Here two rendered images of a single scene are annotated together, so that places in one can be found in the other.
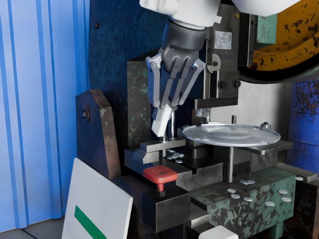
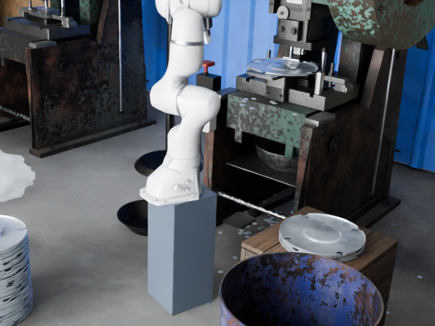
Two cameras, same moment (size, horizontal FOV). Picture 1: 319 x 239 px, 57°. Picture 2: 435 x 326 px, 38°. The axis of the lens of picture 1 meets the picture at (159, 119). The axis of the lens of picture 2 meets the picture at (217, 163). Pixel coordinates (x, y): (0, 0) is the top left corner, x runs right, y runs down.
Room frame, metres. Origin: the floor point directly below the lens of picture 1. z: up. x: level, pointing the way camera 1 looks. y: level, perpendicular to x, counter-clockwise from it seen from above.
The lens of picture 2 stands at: (-0.18, -2.61, 1.40)
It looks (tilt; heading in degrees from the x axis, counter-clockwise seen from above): 22 degrees down; 72
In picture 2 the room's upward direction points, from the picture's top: 3 degrees clockwise
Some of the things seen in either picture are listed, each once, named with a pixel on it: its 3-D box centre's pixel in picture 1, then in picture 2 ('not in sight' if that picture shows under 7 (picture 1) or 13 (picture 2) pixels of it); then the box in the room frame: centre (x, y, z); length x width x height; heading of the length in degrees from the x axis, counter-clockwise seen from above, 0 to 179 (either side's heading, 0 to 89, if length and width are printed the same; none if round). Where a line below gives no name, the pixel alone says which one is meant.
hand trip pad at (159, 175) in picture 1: (159, 187); (206, 70); (0.61, 0.00, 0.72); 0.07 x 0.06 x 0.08; 34
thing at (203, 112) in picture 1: (204, 110); (299, 49); (0.98, -0.15, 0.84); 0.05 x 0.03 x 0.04; 124
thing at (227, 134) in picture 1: (229, 133); (283, 66); (0.88, -0.22, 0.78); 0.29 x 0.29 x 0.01
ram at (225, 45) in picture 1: (212, 50); (300, 2); (0.96, -0.17, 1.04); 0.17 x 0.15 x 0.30; 34
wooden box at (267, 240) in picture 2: not in sight; (316, 284); (0.77, -0.91, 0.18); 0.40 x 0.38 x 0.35; 32
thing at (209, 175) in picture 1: (201, 157); (296, 86); (0.99, -0.15, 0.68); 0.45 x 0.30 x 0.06; 124
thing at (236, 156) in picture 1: (240, 158); (275, 84); (0.85, -0.24, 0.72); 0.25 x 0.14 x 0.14; 34
